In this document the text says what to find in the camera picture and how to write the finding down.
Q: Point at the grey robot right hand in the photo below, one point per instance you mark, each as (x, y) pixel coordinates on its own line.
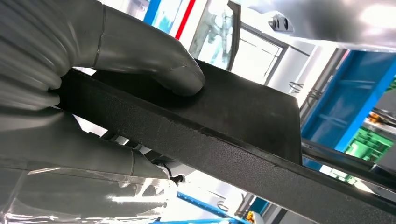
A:
(77, 191)

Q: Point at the blue metal shelf rack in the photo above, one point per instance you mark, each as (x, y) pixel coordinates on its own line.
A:
(346, 102)

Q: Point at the white car with red stripe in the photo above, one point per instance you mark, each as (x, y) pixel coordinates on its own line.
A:
(185, 18)

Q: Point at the green plastic crate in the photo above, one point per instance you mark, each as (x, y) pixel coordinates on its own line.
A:
(368, 145)

